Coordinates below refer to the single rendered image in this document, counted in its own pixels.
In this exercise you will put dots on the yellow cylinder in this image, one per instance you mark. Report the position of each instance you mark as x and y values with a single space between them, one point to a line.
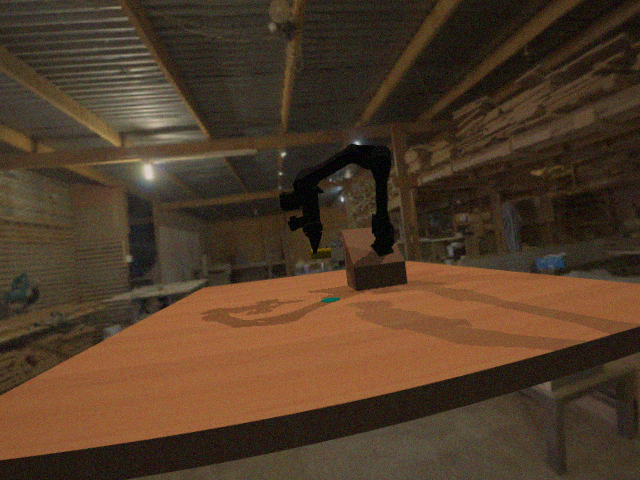
321 253

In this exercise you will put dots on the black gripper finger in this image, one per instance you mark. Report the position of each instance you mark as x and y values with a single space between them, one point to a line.
314 240

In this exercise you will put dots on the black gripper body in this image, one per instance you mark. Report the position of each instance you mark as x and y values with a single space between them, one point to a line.
313 224

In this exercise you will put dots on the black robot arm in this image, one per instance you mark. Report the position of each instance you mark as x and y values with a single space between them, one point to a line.
380 163

